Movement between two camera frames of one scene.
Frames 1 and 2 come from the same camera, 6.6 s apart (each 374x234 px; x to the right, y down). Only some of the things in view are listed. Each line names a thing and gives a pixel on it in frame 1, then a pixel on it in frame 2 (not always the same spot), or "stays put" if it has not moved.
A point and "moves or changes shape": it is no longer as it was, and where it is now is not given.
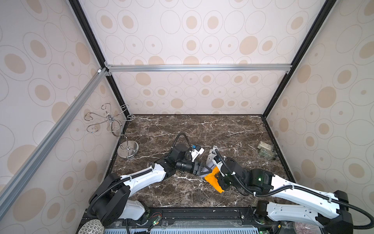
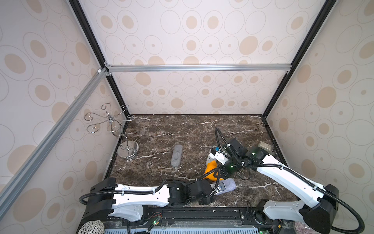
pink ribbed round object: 300,227 stays put
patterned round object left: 94,226 stays put
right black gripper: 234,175 → 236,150
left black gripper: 196,167 → 206,201
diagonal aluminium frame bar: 21,178 stays put
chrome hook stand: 127,149 stays put
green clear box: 267,150 stays put
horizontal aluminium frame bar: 201,68 stays put
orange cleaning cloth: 213,179 moves or changes shape
